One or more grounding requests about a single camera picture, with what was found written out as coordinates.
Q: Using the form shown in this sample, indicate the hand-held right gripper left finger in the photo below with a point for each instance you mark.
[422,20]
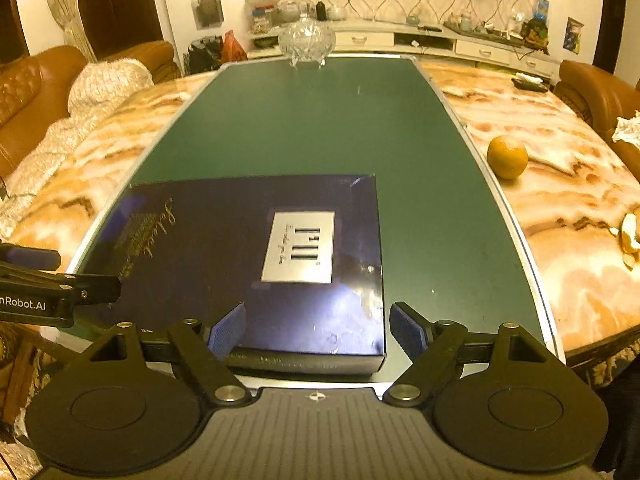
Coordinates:
[227,331]

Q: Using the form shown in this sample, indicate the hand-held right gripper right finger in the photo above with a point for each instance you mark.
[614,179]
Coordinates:
[407,331]

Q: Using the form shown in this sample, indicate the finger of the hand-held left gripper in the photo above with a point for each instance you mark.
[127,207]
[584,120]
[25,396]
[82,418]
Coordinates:
[95,290]
[35,256]

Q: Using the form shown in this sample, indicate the dark box lid silver label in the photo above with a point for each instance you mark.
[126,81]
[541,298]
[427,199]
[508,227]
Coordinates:
[210,240]

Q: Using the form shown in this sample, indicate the marble desktop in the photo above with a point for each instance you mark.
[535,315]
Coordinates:
[565,220]

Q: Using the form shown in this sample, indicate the brown leather sofa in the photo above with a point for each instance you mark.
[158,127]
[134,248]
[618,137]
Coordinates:
[35,85]

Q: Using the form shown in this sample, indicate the white ruffled blanket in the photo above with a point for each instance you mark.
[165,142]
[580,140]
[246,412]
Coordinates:
[105,85]

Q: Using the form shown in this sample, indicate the orange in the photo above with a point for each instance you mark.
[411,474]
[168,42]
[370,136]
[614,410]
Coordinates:
[507,157]

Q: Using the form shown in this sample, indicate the green desk mat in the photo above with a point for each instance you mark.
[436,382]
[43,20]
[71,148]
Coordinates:
[310,125]

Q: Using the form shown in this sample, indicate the orange peel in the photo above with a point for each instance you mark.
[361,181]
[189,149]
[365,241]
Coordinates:
[631,240]

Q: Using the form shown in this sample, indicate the beaded curtain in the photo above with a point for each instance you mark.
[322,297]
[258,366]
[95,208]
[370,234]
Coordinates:
[67,5]

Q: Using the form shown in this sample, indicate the black bag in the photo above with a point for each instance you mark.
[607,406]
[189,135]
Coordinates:
[205,54]

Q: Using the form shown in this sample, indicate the dark wooden door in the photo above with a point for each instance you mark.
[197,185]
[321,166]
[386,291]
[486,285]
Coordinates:
[120,0]

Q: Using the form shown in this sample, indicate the red plastic bag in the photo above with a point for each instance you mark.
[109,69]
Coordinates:
[233,47]

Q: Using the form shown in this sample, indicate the white tv cabinet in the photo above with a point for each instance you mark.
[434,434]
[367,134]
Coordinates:
[380,39]

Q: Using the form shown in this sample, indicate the crumpled white tissue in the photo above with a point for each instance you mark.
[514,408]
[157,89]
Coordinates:
[629,130]

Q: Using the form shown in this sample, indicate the glass candy jar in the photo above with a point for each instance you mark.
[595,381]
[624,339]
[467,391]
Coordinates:
[306,40]

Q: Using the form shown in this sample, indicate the brown leather armchair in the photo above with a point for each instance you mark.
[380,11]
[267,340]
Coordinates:
[595,95]

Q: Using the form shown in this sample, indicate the tea set tray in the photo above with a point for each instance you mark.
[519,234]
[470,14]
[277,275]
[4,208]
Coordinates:
[480,29]

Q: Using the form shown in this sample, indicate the dark bottle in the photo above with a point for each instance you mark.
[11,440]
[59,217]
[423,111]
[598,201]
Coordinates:
[321,11]

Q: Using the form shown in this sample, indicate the blue packet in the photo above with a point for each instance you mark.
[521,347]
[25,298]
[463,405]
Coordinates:
[541,7]

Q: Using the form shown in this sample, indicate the small wall poster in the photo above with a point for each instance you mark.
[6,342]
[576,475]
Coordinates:
[573,35]

